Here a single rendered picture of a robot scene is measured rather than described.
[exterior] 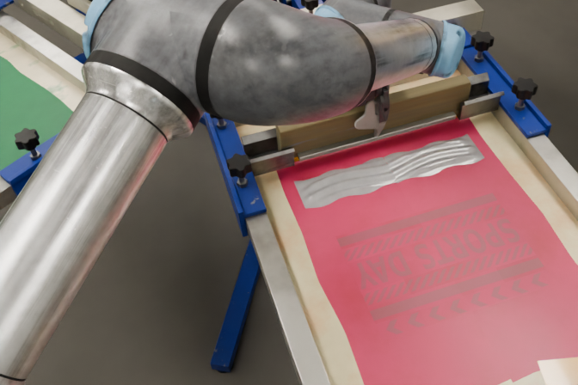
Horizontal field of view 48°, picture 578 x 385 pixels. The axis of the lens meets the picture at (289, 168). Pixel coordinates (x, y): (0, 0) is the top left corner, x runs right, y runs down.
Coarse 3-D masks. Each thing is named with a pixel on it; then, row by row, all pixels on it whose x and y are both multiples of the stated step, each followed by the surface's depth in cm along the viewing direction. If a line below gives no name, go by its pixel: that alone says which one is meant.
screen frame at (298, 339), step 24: (504, 120) 127; (528, 144) 120; (552, 144) 119; (552, 168) 115; (576, 192) 111; (264, 216) 112; (576, 216) 111; (264, 240) 109; (264, 264) 105; (288, 288) 102; (288, 312) 99; (288, 336) 96; (312, 360) 93; (312, 384) 91
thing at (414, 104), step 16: (448, 80) 122; (464, 80) 122; (400, 96) 120; (416, 96) 120; (432, 96) 121; (448, 96) 123; (464, 96) 124; (352, 112) 118; (400, 112) 122; (416, 112) 123; (432, 112) 124; (448, 112) 126; (288, 128) 116; (304, 128) 117; (320, 128) 118; (336, 128) 119; (352, 128) 121; (384, 128) 124; (288, 144) 119; (304, 144) 120; (320, 144) 121
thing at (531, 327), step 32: (448, 128) 128; (416, 192) 118; (448, 192) 117; (480, 192) 117; (512, 192) 116; (544, 224) 111; (544, 256) 107; (544, 288) 103; (576, 288) 103; (480, 320) 100; (512, 320) 100; (544, 320) 99; (576, 320) 99; (512, 352) 96; (544, 352) 96; (576, 352) 95
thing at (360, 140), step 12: (420, 120) 125; (432, 120) 125; (444, 120) 125; (384, 132) 123; (396, 132) 123; (336, 144) 122; (348, 144) 122; (360, 144) 123; (300, 156) 120; (312, 156) 121
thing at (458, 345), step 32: (320, 160) 125; (352, 160) 124; (288, 192) 120; (384, 192) 118; (320, 224) 114; (352, 224) 114; (320, 256) 110; (352, 288) 105; (352, 320) 101; (448, 320) 100; (384, 352) 97; (416, 352) 97; (448, 352) 97; (480, 352) 96; (384, 384) 94; (416, 384) 94; (448, 384) 93; (480, 384) 93
